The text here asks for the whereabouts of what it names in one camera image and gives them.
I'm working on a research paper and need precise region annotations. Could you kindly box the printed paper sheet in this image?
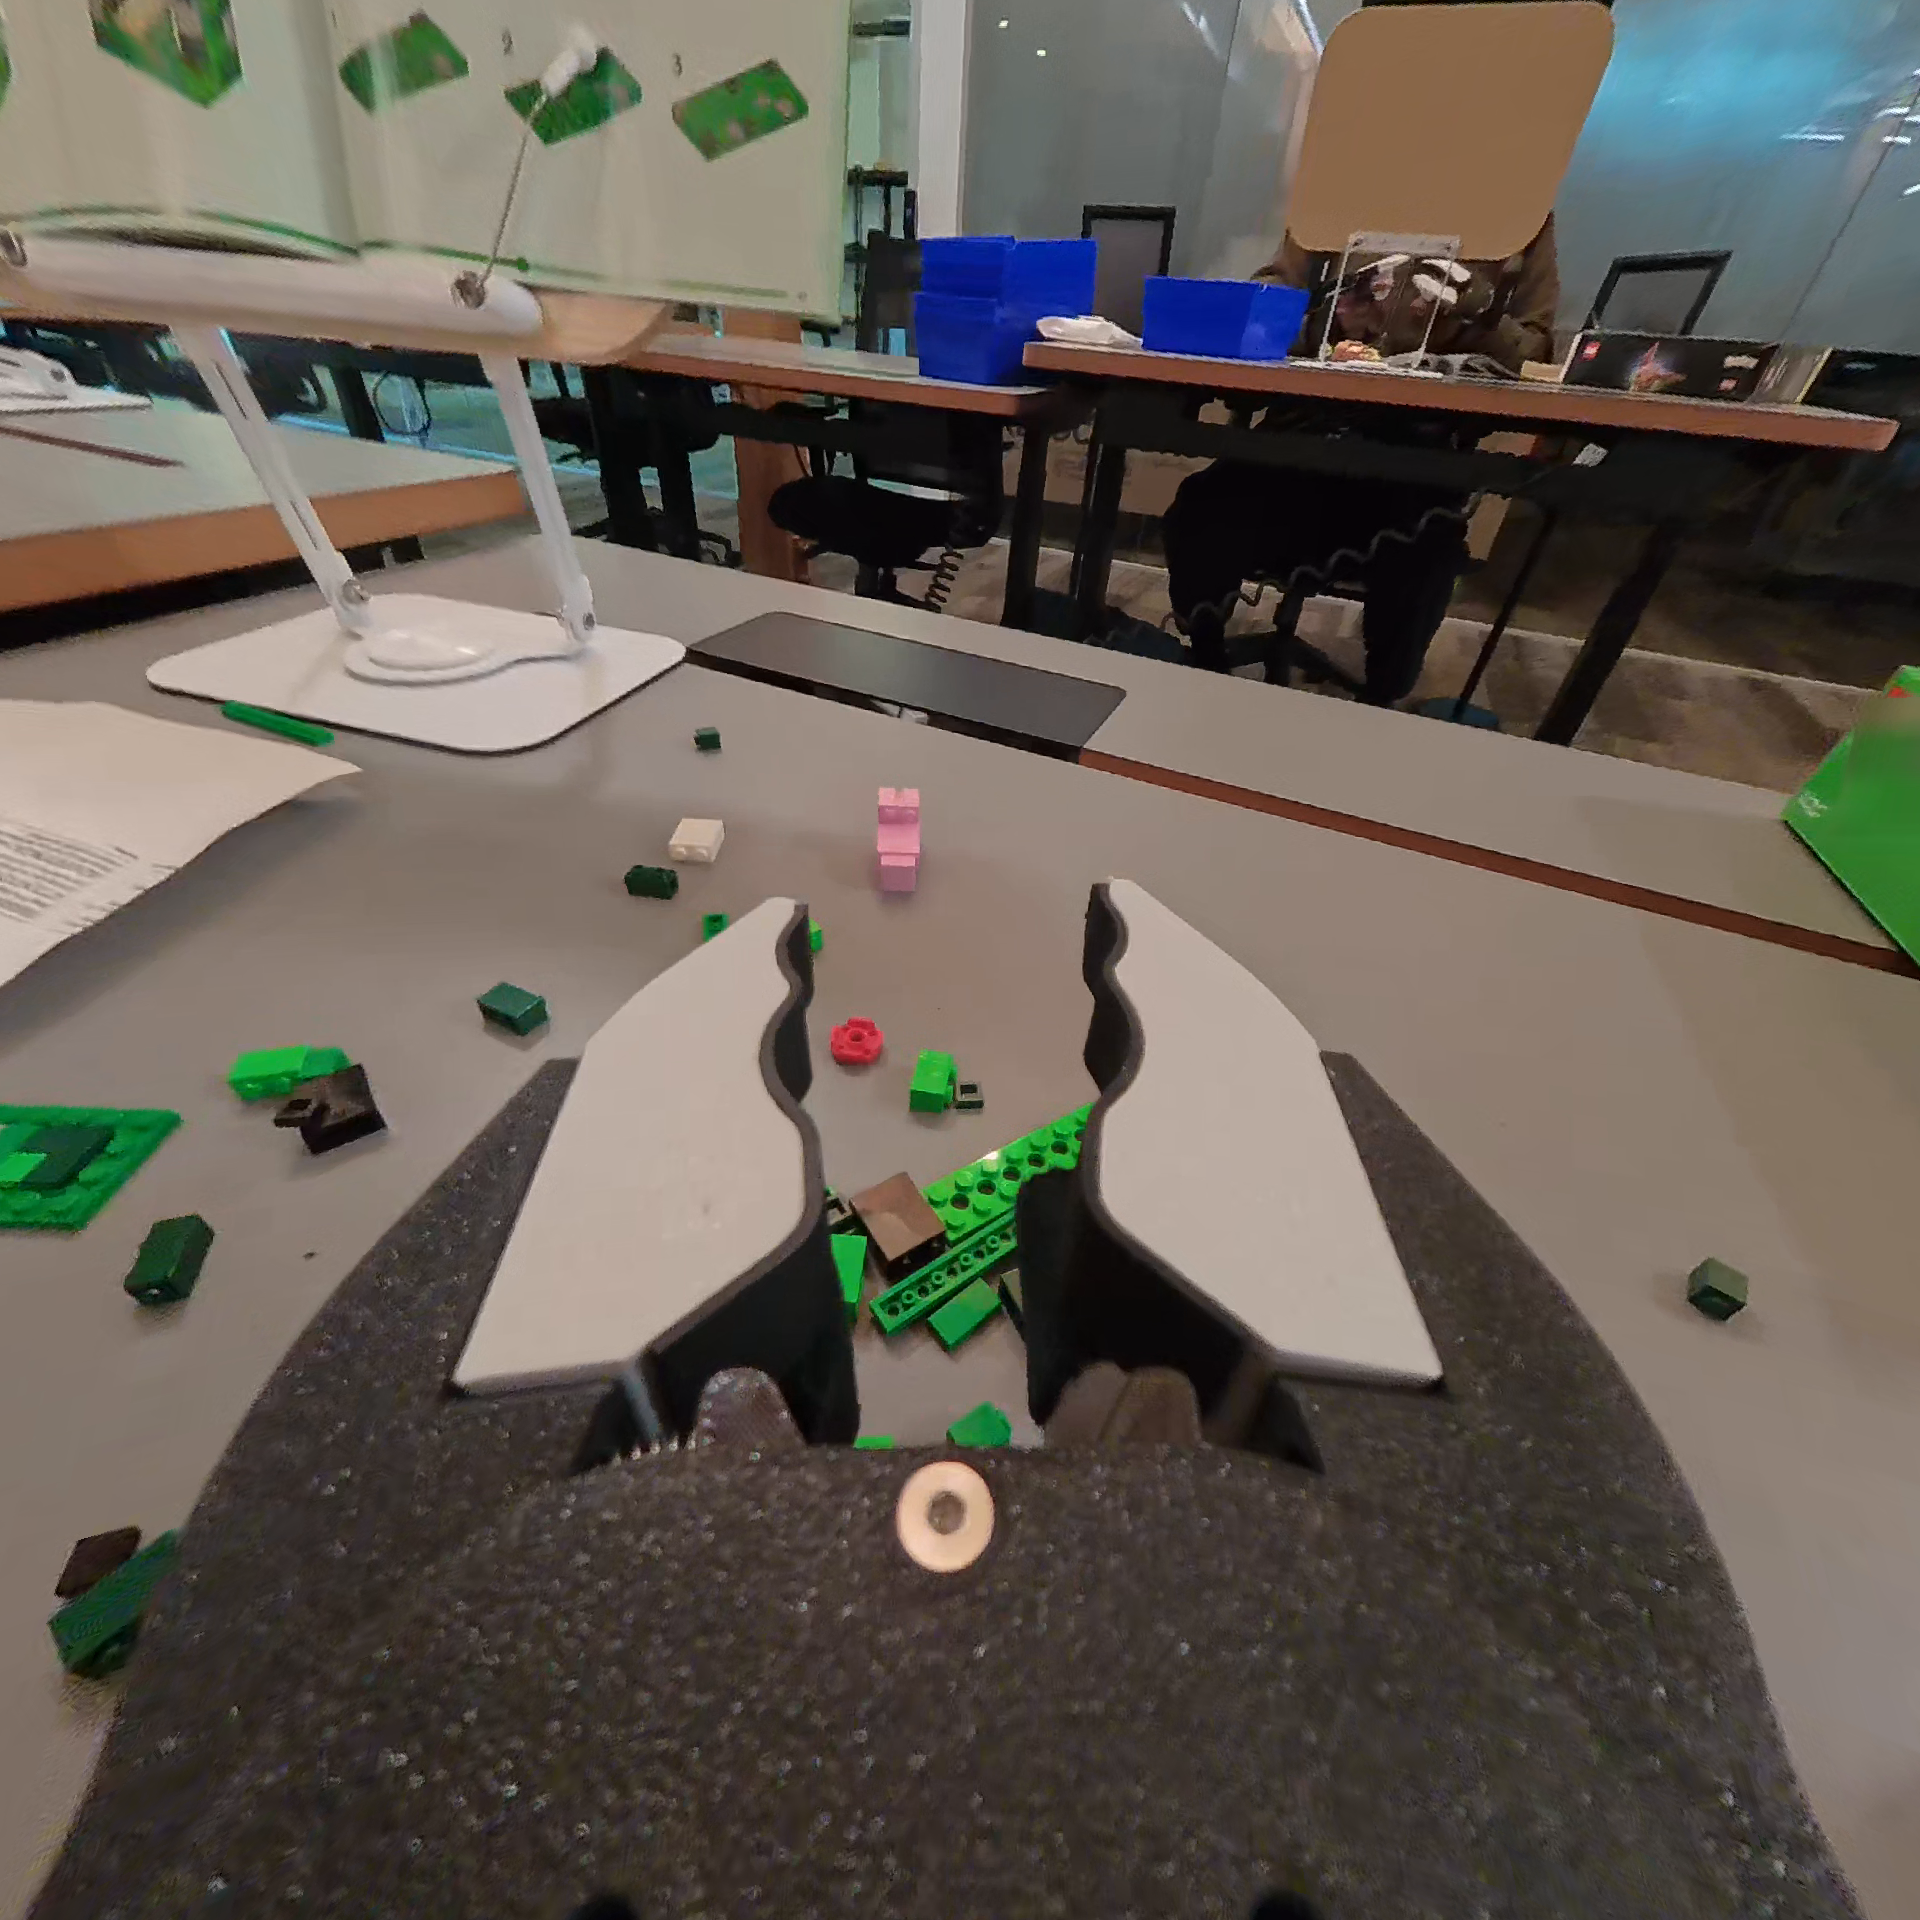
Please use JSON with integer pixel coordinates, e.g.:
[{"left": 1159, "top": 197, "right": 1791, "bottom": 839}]
[{"left": 0, "top": 700, "right": 361, "bottom": 986}]

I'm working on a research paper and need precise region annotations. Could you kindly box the long narrow green plate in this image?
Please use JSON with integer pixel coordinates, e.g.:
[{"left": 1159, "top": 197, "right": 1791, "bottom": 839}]
[{"left": 871, "top": 1215, "right": 1038, "bottom": 1338}]

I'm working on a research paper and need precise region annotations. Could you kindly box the black mesh chair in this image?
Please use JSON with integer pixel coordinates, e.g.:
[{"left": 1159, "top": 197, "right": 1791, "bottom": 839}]
[
  {"left": 1078, "top": 206, "right": 1177, "bottom": 324},
  {"left": 1595, "top": 250, "right": 1734, "bottom": 335}
]

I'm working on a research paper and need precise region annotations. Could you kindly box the black office chair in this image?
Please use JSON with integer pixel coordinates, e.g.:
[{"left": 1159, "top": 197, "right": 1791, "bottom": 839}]
[{"left": 765, "top": 230, "right": 1010, "bottom": 606}]

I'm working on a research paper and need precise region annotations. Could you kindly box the black printed box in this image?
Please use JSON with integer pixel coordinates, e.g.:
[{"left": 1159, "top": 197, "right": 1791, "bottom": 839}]
[{"left": 1558, "top": 326, "right": 1835, "bottom": 400}]

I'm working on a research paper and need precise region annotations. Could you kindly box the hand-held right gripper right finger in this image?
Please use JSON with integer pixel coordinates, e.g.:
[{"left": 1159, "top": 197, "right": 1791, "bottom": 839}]
[{"left": 1020, "top": 877, "right": 1446, "bottom": 1471}]

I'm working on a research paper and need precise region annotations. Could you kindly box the green square baseplate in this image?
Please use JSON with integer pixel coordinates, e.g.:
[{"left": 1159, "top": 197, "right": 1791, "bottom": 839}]
[{"left": 0, "top": 1104, "right": 182, "bottom": 1232}]

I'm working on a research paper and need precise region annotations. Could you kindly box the grey desk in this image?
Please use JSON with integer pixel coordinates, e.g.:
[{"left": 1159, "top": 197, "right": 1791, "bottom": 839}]
[
  {"left": 0, "top": 592, "right": 1920, "bottom": 1920},
  {"left": 563, "top": 536, "right": 1920, "bottom": 968}
]

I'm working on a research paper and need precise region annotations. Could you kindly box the green toy box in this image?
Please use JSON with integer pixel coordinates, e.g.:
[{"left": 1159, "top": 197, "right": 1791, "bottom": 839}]
[{"left": 1782, "top": 667, "right": 1920, "bottom": 962}]

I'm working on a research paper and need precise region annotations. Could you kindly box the wide green studded plate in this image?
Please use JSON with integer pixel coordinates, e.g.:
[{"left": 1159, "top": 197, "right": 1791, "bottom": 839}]
[{"left": 922, "top": 1102, "right": 1097, "bottom": 1247}]

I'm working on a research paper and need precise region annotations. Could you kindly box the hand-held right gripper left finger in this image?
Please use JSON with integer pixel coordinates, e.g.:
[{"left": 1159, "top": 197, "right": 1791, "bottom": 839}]
[{"left": 451, "top": 898, "right": 862, "bottom": 1447}]

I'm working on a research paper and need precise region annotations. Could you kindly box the blue plastic bin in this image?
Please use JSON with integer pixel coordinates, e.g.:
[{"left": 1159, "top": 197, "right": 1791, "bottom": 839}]
[
  {"left": 918, "top": 236, "right": 1097, "bottom": 304},
  {"left": 914, "top": 293, "right": 1057, "bottom": 384},
  {"left": 1143, "top": 275, "right": 1313, "bottom": 362}
]

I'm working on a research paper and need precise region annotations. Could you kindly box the brown toy brick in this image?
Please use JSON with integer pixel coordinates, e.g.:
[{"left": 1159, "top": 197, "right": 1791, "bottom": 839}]
[{"left": 851, "top": 1173, "right": 947, "bottom": 1261}]

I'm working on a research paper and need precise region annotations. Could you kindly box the wood-edged office table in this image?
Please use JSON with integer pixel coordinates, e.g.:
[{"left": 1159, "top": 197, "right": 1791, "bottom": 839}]
[
  {"left": 0, "top": 392, "right": 529, "bottom": 615},
  {"left": 1025, "top": 343, "right": 1899, "bottom": 747},
  {"left": 591, "top": 333, "right": 1057, "bottom": 634}
]

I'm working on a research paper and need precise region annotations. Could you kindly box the black desk cable cover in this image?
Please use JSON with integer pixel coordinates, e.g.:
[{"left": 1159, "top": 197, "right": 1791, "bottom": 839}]
[{"left": 689, "top": 612, "right": 1126, "bottom": 757}]

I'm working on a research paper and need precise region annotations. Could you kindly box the dark brown bracket piece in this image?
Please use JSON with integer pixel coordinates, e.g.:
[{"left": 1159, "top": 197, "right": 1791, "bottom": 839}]
[{"left": 271, "top": 1064, "right": 386, "bottom": 1155}]

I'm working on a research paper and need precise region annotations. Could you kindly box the clear acrylic stand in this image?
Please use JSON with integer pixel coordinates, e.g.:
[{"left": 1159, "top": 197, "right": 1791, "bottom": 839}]
[{"left": 1318, "top": 230, "right": 1466, "bottom": 366}]

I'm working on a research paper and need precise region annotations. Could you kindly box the dark green studded plate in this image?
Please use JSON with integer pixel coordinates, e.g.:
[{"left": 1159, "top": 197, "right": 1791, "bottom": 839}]
[{"left": 49, "top": 1530, "right": 182, "bottom": 1677}]

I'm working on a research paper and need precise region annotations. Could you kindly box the white book stand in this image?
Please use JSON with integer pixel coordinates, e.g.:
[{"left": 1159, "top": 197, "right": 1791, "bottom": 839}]
[{"left": 0, "top": 28, "right": 689, "bottom": 751}]

